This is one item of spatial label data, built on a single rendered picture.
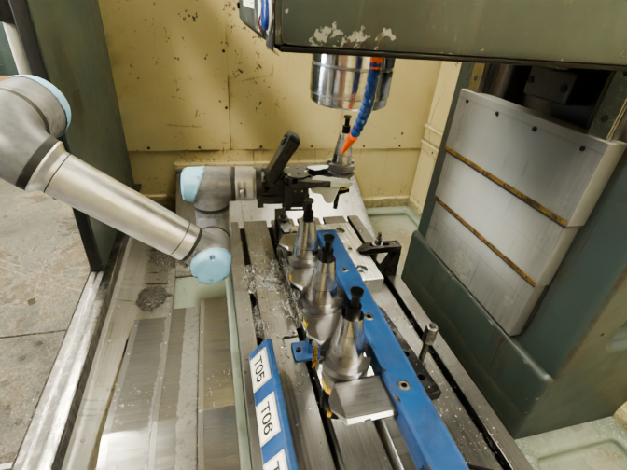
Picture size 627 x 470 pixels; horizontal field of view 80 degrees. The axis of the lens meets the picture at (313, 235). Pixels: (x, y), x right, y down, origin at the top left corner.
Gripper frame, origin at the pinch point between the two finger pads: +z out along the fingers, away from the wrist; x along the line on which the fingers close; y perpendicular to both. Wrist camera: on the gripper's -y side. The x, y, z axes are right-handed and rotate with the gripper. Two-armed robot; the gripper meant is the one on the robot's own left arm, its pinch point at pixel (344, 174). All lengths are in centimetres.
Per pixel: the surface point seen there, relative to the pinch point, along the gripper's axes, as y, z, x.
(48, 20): -25, -69, -38
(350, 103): -17.3, -2.7, 7.7
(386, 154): 34, 52, -106
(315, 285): 1.1, -12.7, 36.6
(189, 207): 49, -47, -78
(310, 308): 4.3, -13.5, 37.7
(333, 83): -20.5, -5.9, 6.4
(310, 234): -0.7, -12.0, 26.0
